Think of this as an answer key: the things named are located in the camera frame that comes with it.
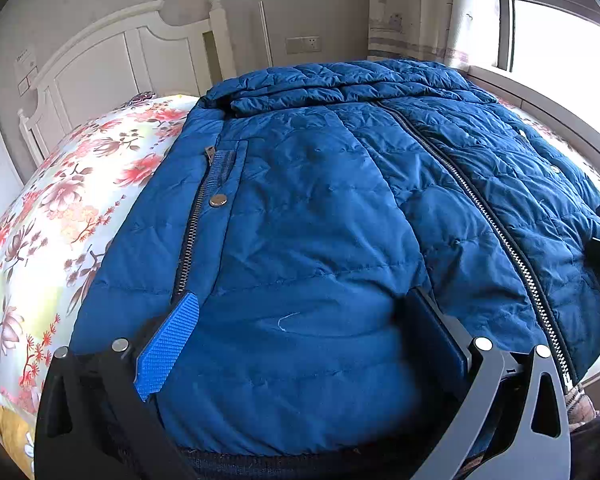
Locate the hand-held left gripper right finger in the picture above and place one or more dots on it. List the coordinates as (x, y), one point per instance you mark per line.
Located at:
(442, 340)

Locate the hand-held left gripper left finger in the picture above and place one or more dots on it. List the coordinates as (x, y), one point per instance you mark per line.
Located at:
(167, 350)

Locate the blue puffer jacket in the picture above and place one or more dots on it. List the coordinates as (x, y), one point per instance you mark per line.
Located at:
(305, 210)

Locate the beige window sill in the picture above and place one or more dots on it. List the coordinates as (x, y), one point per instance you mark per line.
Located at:
(555, 110)

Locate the person's plaid pants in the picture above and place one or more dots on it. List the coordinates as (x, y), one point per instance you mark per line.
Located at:
(580, 402)

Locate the floral quilt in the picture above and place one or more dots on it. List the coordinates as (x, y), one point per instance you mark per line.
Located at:
(55, 220)

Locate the yellow daisy bed sheet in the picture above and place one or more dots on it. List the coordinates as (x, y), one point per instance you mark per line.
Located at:
(10, 430)

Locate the dark framed window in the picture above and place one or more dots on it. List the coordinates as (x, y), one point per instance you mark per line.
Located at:
(505, 20)

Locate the printed curtain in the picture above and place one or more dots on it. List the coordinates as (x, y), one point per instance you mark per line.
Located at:
(410, 10)

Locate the white wooden headboard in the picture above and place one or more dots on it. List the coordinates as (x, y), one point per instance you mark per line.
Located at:
(105, 65)

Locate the wall switch panel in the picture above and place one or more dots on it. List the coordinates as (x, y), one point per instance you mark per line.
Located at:
(25, 82)

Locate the white wall paper notice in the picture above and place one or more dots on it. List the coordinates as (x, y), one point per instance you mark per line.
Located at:
(26, 62)

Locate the beige wall socket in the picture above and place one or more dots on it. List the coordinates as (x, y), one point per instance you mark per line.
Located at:
(302, 45)

